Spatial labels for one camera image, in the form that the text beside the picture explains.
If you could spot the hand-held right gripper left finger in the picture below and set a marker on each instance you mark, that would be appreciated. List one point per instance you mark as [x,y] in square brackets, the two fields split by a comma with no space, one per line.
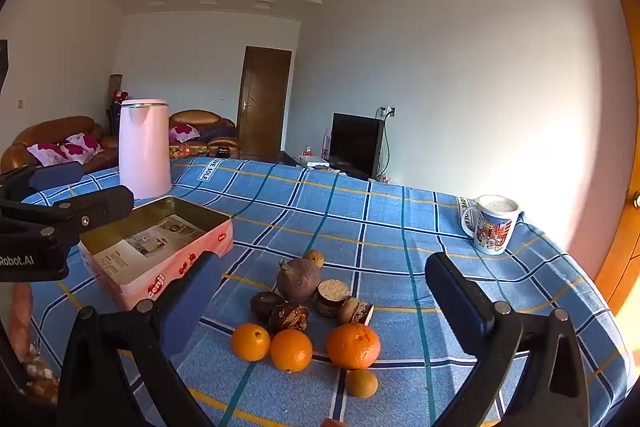
[192,307]

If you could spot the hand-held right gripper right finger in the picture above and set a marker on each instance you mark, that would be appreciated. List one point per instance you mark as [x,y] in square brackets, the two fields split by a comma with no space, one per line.
[481,319]

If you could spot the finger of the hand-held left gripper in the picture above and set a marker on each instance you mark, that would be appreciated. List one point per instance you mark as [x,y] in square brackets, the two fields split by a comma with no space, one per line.
[95,209]
[55,174]

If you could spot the pink tin box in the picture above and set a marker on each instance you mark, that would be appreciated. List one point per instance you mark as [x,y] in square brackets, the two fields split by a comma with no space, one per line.
[165,277]

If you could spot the small orange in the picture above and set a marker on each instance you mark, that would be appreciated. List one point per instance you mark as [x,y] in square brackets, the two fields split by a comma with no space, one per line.
[250,342]

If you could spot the purple round fruit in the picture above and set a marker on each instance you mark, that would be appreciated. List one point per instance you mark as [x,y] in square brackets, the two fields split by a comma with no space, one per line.
[299,282]

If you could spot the person's left hand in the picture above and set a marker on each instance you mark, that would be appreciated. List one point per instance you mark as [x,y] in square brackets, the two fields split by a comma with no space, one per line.
[21,317]

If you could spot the white pillow red flowers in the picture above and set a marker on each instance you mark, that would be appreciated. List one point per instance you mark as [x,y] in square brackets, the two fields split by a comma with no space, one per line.
[184,133]
[47,154]
[82,144]

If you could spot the brown leather sofa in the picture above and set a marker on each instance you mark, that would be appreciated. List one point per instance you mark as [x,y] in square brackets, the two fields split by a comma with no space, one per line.
[55,129]

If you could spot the printed paper leaflet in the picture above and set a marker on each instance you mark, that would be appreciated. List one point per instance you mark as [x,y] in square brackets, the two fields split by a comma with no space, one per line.
[145,242]

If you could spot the dark brown water chestnut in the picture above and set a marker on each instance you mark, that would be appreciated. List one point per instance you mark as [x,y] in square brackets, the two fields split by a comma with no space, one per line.
[263,303]
[289,318]

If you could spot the pink electric kettle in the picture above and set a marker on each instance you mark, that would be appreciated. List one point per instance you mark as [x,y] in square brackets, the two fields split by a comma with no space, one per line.
[145,147]

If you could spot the white printed mug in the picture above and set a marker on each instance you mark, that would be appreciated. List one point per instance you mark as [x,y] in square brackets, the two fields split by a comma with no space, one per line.
[495,229]

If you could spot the vase with red flowers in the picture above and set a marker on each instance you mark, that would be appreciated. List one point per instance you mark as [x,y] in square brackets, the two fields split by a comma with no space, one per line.
[117,94]

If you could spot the smooth orange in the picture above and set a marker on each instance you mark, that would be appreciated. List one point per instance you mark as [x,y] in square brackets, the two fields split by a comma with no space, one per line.
[291,351]

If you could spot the patterned brown cloth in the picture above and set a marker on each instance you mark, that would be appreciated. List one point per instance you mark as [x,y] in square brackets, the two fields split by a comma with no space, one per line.
[40,377]

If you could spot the brown cut fruit piece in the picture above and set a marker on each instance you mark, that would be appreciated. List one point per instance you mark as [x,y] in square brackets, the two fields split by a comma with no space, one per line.
[352,309]

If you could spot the large wrinkled orange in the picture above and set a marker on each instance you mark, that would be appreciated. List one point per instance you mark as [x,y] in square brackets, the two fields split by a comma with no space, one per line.
[352,346]

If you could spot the small yellow-brown fruit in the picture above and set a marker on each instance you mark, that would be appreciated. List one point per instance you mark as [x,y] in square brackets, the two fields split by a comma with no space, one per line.
[361,383]
[315,258]

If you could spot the brown leather armchair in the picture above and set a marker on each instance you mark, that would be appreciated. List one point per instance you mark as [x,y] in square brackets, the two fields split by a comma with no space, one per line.
[195,117]

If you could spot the blue plaid tablecloth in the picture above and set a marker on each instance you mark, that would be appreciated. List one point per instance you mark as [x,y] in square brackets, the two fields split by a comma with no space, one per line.
[380,227]

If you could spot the cut brown fruit white flesh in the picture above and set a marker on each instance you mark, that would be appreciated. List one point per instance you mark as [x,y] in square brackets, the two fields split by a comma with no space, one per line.
[332,294]

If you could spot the brass door knob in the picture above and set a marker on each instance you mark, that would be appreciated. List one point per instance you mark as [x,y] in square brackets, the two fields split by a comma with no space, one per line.
[636,199]

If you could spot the dark brown wooden door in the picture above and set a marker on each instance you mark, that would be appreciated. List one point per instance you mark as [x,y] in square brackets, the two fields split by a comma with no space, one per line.
[262,102]

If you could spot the orange wooden door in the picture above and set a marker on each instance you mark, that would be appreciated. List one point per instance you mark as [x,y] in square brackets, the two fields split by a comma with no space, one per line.
[622,157]

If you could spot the black television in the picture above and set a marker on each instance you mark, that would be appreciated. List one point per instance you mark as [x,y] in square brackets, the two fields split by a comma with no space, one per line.
[355,142]

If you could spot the white wall outlet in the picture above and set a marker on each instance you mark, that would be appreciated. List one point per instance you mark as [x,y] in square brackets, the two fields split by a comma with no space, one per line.
[387,111]

